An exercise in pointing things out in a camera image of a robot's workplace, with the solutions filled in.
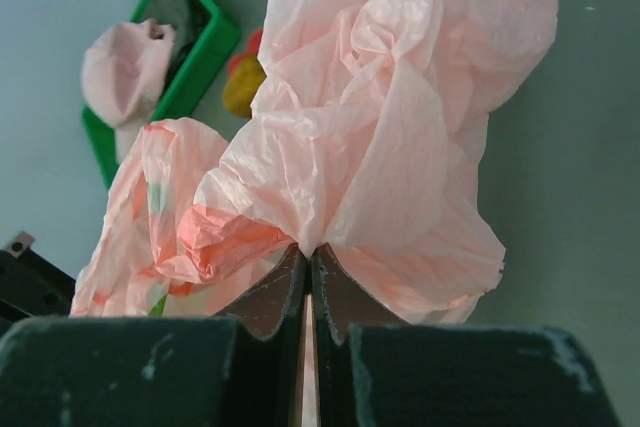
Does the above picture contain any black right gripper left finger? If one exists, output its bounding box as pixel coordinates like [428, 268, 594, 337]
[1, 246, 306, 426]

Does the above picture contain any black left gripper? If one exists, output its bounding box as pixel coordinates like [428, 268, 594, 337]
[0, 231, 75, 322]

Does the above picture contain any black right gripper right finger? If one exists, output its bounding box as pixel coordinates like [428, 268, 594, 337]
[310, 247, 619, 426]

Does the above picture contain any pink plastic bag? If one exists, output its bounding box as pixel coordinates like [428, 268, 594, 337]
[71, 0, 558, 324]

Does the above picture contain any pink baseball cap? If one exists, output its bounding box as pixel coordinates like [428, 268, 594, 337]
[81, 19, 175, 162]

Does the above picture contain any green plastic bin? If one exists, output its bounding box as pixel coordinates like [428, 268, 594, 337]
[81, 0, 240, 185]

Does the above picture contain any dark grey cloth in bin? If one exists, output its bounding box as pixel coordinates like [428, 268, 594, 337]
[143, 0, 209, 86]

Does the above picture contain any red strawberry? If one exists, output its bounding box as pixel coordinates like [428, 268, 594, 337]
[227, 28, 263, 75]

